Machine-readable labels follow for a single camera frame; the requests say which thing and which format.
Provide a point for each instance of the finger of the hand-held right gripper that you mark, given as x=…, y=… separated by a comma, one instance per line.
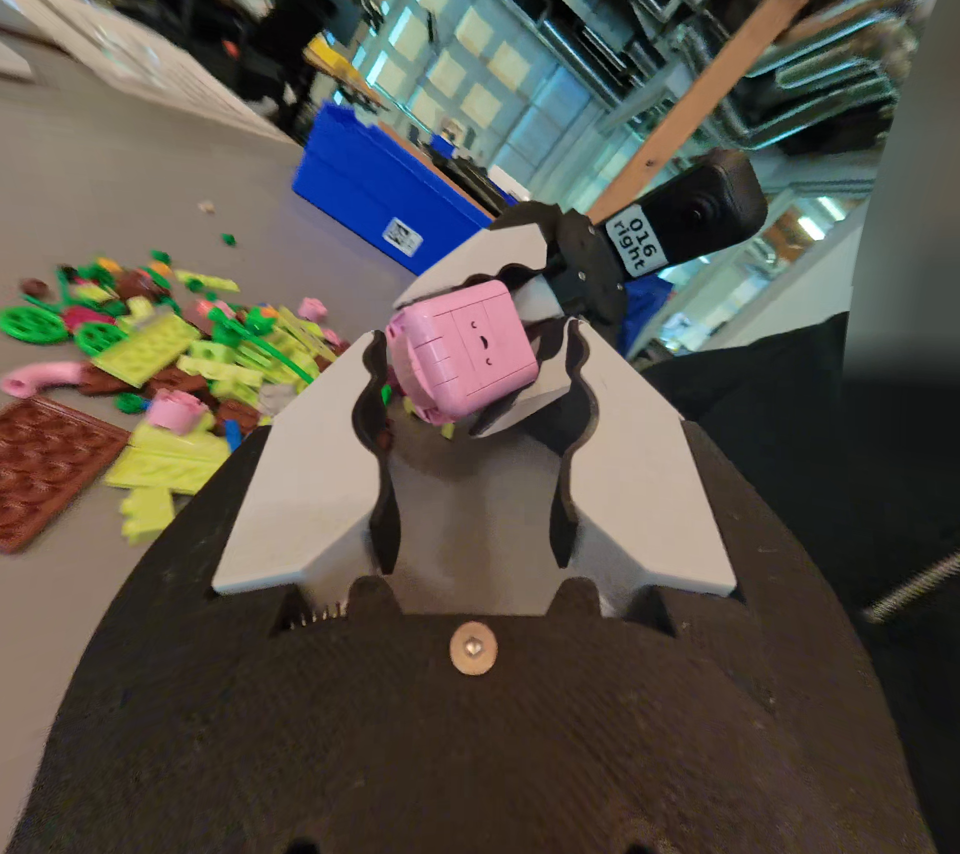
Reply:
x=465, y=261
x=536, y=400

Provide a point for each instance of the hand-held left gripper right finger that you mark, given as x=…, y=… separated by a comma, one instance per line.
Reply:
x=645, y=486

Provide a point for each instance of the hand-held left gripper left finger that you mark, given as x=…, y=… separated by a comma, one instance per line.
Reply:
x=300, y=479

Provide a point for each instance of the pink toy brick pot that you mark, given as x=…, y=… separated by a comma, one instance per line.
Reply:
x=465, y=351

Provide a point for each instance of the pile of small toy bricks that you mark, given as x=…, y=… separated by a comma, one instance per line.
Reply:
x=172, y=460

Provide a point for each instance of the green toy stem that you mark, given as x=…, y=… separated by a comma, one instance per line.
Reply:
x=274, y=349

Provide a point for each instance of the pink round toy stud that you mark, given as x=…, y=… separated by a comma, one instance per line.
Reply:
x=313, y=308

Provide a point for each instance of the blue jacket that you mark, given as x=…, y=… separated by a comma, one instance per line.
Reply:
x=645, y=310

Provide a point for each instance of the blue plastic bin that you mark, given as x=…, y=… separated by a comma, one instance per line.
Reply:
x=375, y=186

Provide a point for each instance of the long wide lime plate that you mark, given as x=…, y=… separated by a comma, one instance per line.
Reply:
x=146, y=347

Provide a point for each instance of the narrow lime toy plate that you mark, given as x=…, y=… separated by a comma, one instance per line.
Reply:
x=206, y=281

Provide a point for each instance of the green toy wheel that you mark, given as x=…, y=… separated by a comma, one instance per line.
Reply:
x=30, y=325
x=97, y=338

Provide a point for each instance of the brown toy brick plate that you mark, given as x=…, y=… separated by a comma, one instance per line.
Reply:
x=45, y=471

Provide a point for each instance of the pink curved toy tube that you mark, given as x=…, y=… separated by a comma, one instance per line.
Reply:
x=37, y=377

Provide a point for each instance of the laminated paper sheet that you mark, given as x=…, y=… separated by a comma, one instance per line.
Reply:
x=165, y=77

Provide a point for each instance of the wooden post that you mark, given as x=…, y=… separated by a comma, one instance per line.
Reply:
x=720, y=73

